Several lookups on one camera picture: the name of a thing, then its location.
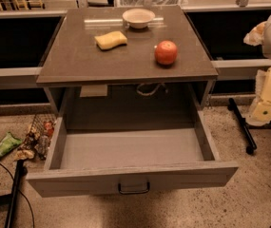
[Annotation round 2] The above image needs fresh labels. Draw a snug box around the green chip bag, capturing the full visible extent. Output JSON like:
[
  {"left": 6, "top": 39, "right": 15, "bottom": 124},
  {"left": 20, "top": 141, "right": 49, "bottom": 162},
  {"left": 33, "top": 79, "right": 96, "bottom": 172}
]
[{"left": 0, "top": 132, "right": 22, "bottom": 159}]

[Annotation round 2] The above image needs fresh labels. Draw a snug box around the black stand leg right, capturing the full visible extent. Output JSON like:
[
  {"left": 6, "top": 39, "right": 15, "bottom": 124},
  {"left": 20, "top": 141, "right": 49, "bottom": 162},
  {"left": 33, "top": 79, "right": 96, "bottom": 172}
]
[{"left": 227, "top": 98, "right": 257, "bottom": 155}]

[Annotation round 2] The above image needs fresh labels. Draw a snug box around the white cable under top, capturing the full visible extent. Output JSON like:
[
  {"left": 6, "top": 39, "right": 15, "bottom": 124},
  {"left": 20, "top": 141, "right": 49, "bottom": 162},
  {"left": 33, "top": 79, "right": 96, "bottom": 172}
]
[{"left": 136, "top": 82, "right": 169, "bottom": 97}]

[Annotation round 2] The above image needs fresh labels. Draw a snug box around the black stand leg left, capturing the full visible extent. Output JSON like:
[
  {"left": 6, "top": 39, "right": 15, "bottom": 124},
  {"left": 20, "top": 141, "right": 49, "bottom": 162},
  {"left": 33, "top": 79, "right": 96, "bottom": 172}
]
[{"left": 0, "top": 160, "right": 27, "bottom": 228}]

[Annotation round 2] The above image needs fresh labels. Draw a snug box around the red apple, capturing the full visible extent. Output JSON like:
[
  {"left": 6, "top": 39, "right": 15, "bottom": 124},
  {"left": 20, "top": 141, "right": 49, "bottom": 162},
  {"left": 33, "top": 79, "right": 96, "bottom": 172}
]
[{"left": 154, "top": 41, "right": 178, "bottom": 66}]

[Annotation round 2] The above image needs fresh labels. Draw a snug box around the black drawer handle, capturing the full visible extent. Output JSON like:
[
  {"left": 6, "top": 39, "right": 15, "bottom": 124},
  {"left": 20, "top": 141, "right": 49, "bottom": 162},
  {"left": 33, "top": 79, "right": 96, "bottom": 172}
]
[{"left": 118, "top": 182, "right": 150, "bottom": 195}]

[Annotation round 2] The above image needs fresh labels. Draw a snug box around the black floor cable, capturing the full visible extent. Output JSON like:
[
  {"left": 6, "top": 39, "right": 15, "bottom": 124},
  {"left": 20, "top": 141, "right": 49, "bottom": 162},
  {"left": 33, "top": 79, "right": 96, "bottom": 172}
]
[{"left": 0, "top": 137, "right": 36, "bottom": 228}]

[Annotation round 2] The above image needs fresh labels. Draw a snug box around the white bowl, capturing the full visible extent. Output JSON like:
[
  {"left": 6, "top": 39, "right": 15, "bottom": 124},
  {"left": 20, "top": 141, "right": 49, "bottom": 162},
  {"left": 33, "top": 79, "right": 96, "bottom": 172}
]
[{"left": 123, "top": 9, "right": 155, "bottom": 29}]

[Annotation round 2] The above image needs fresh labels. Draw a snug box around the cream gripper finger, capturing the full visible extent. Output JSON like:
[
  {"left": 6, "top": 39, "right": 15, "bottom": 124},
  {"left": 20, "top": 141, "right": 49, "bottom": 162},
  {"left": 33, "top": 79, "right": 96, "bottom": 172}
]
[
  {"left": 243, "top": 22, "right": 265, "bottom": 47},
  {"left": 245, "top": 102, "right": 271, "bottom": 126}
]

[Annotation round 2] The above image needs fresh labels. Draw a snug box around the grey cabinet with top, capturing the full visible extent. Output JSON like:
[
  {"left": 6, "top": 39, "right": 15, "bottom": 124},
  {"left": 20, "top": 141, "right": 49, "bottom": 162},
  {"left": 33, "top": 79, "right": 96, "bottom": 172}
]
[{"left": 37, "top": 6, "right": 217, "bottom": 122}]

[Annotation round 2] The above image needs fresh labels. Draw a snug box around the black stand leg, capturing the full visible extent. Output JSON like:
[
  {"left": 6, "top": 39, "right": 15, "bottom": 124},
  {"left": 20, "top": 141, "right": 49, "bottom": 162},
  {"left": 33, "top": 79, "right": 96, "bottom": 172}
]
[
  {"left": 227, "top": 98, "right": 257, "bottom": 155},
  {"left": 0, "top": 160, "right": 27, "bottom": 228}
]

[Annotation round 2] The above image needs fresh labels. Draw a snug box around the open grey drawer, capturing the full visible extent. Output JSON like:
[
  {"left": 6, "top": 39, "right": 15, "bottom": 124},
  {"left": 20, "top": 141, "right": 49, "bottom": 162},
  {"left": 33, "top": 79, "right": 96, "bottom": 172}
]
[{"left": 27, "top": 112, "right": 238, "bottom": 197}]

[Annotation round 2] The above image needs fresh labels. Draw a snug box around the yellow sponge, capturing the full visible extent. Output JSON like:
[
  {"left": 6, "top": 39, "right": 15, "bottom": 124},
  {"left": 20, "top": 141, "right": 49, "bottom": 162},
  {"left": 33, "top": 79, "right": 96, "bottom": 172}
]
[{"left": 94, "top": 31, "right": 127, "bottom": 50}]

